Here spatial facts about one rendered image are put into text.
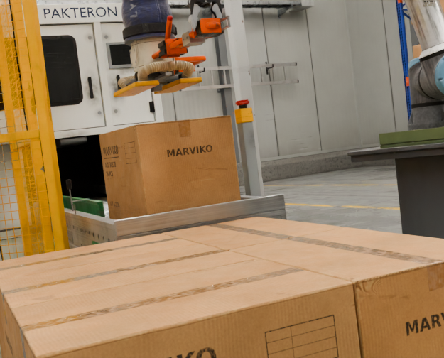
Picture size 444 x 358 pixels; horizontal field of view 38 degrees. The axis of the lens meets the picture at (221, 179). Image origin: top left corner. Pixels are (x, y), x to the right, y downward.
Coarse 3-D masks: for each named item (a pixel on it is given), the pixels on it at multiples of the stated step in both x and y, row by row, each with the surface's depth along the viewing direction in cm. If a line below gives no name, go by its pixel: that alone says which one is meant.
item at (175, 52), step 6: (162, 42) 248; (168, 42) 247; (162, 48) 251; (168, 48) 247; (174, 48) 248; (180, 48) 249; (186, 48) 251; (162, 54) 250; (168, 54) 247; (174, 54) 256; (180, 54) 256
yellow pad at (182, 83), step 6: (180, 78) 265; (186, 78) 263; (192, 78) 264; (198, 78) 265; (168, 84) 274; (174, 84) 268; (180, 84) 265; (186, 84) 268; (192, 84) 270; (162, 90) 282; (168, 90) 284; (174, 90) 288
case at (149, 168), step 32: (128, 128) 250; (160, 128) 245; (192, 128) 250; (224, 128) 256; (128, 160) 256; (160, 160) 245; (192, 160) 250; (224, 160) 256; (128, 192) 262; (160, 192) 245; (192, 192) 250; (224, 192) 256
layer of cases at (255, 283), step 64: (64, 256) 202; (128, 256) 187; (192, 256) 173; (256, 256) 162; (320, 256) 152; (384, 256) 143; (0, 320) 178; (64, 320) 120; (128, 320) 114; (192, 320) 110; (256, 320) 115; (320, 320) 120; (384, 320) 126
